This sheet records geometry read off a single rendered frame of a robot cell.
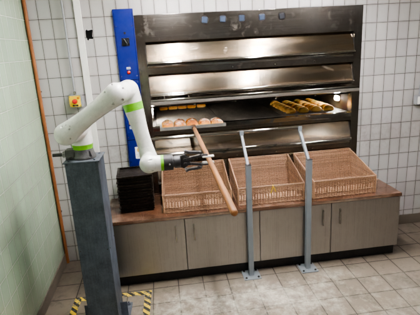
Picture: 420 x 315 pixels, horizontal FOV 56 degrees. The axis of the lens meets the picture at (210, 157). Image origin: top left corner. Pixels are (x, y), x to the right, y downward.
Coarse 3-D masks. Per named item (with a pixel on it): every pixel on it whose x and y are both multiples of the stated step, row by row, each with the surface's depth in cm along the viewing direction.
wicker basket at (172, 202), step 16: (176, 176) 349; (192, 176) 350; (208, 176) 351; (224, 176) 344; (176, 192) 349; (192, 192) 349; (208, 192) 310; (176, 208) 311; (192, 208) 312; (208, 208) 313; (224, 208) 315
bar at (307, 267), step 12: (216, 132) 311; (228, 132) 312; (240, 132) 312; (252, 132) 315; (300, 132) 317; (252, 228) 311; (252, 240) 314; (252, 252) 317; (252, 264) 320; (300, 264) 333; (312, 264) 333; (252, 276) 321
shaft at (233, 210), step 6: (198, 132) 299; (198, 138) 279; (204, 150) 246; (210, 162) 220; (210, 168) 215; (216, 174) 199; (216, 180) 193; (222, 186) 182; (222, 192) 176; (228, 192) 176; (228, 198) 168; (228, 204) 163; (234, 210) 156
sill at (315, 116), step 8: (336, 112) 362; (344, 112) 360; (240, 120) 352; (248, 120) 350; (256, 120) 351; (264, 120) 352; (272, 120) 353; (280, 120) 354; (288, 120) 355; (296, 120) 356; (200, 128) 346
